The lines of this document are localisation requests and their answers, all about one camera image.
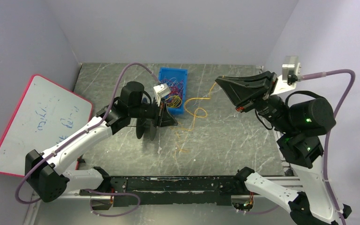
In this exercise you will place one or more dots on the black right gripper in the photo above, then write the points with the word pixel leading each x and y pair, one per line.
pixel 258 98

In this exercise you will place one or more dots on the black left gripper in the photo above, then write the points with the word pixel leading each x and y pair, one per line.
pixel 160 114

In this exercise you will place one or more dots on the black cable spool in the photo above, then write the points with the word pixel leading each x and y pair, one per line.
pixel 146 128

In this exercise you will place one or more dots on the blue plastic bin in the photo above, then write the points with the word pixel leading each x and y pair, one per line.
pixel 176 79

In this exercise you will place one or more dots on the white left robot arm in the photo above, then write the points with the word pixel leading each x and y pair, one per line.
pixel 48 172

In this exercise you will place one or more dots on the pink framed whiteboard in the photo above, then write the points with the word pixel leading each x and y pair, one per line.
pixel 46 114

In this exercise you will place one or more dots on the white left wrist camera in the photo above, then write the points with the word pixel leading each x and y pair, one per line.
pixel 161 91

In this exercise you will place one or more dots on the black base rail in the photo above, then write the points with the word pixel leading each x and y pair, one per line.
pixel 152 190

